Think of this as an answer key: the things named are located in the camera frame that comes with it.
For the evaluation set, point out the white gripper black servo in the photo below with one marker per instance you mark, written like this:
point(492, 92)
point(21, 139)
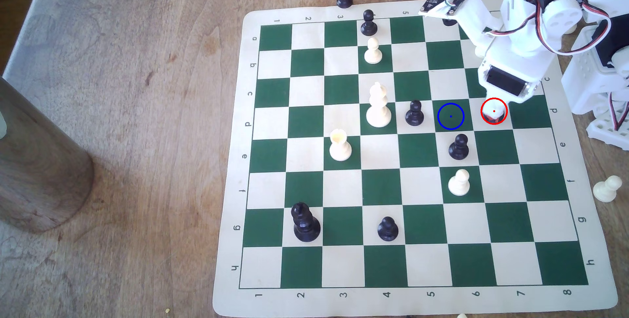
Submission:
point(505, 84)

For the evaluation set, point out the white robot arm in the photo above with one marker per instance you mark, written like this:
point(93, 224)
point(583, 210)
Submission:
point(560, 13)

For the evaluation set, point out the tall white chess bishop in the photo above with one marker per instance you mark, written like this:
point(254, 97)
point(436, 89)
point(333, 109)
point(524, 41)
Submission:
point(378, 109)

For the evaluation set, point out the white chess rook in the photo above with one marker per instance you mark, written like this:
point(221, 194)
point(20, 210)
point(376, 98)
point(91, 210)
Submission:
point(340, 147)

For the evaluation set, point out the green and cream chess mat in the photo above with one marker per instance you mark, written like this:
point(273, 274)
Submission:
point(344, 190)

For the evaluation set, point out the black bishop lower left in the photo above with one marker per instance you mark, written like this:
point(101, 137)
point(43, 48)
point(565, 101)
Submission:
point(305, 224)

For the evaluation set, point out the brown wooden cylinder post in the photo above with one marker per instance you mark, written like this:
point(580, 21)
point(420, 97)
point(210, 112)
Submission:
point(34, 170)

